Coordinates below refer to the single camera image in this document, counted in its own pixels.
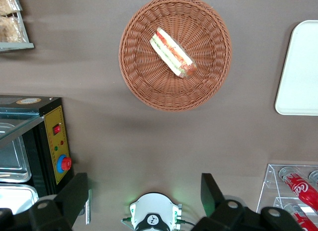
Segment triangle sandwich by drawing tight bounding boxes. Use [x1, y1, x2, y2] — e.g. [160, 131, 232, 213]
[149, 27, 198, 79]

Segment steel food pan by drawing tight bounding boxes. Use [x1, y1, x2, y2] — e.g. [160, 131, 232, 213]
[0, 183, 40, 216]
[0, 121, 32, 184]

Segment clear bag of crackers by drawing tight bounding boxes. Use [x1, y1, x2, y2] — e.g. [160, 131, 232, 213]
[0, 0, 23, 16]
[0, 16, 27, 43]

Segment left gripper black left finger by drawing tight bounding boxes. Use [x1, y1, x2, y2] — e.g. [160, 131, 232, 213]
[0, 172, 89, 231]

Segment cream plastic tray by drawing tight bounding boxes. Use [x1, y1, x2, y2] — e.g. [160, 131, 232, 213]
[274, 19, 318, 116]

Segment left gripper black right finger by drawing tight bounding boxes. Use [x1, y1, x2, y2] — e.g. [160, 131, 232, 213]
[190, 173, 304, 231]

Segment black food warmer cabinet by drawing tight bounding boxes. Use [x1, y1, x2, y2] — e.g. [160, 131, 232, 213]
[0, 94, 75, 217]

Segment round brown wicker basket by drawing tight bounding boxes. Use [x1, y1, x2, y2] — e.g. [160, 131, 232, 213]
[118, 0, 233, 112]

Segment clear acrylic bottle rack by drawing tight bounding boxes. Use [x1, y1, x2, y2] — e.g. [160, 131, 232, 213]
[255, 163, 318, 231]

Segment grey wire snack rack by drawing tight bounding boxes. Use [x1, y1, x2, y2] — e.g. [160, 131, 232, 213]
[0, 0, 35, 52]

